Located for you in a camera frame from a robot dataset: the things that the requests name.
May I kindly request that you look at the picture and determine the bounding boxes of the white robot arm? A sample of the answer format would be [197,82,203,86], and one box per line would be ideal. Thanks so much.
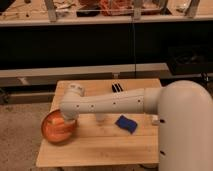
[59,80,213,171]

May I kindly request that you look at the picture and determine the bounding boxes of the orange ceramic bowl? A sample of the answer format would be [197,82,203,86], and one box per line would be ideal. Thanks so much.
[41,109,77,144]

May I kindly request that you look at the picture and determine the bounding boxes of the black rectangular object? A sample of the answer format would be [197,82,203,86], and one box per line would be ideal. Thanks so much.
[112,83,122,92]

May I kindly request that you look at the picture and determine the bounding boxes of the blue sponge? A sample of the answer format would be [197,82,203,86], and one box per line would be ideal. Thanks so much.
[115,115,138,134]

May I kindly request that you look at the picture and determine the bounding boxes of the small white block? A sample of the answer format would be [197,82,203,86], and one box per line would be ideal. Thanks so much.
[151,115,159,126]

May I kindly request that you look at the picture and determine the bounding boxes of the black bin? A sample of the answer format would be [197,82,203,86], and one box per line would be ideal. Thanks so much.
[167,45,213,75]

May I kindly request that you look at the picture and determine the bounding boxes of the long workbench shelf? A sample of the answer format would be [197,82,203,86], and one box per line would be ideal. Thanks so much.
[0,0,213,27]

